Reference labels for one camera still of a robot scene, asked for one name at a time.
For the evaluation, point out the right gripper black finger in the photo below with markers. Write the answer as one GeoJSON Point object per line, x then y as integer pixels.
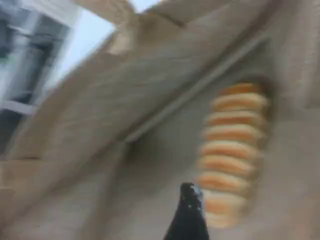
{"type": "Point", "coordinates": [190, 220]}

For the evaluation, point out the long striped orange bread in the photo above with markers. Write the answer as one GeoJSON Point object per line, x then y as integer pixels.
{"type": "Point", "coordinates": [230, 150]}

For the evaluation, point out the brown jute tote bag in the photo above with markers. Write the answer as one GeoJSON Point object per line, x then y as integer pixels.
{"type": "Point", "coordinates": [112, 112]}

